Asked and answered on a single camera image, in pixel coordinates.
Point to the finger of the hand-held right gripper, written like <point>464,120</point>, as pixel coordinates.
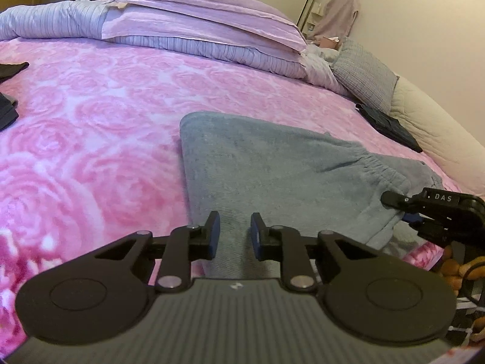
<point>412,218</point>
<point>396,199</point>

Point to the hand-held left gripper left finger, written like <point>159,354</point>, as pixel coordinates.
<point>215,235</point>

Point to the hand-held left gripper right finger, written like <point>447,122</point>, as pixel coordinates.
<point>255,235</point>

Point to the grey sweat pants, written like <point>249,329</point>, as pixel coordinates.
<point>284,167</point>

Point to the orange plush toy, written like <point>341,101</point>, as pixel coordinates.
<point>451,267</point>

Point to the black folded cloth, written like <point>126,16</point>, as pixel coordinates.
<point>13,69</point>
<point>390,125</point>
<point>7,113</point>

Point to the beige bolster cushion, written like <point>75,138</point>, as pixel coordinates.
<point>435,121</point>

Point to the grey textured pillow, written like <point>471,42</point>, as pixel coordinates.
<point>363,72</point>

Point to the pink rose print blanket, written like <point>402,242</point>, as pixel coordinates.
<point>94,121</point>

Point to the pink hanging garment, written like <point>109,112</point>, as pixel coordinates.
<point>339,15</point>

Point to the lilac ribbed quilt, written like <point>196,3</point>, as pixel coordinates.
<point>49,19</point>

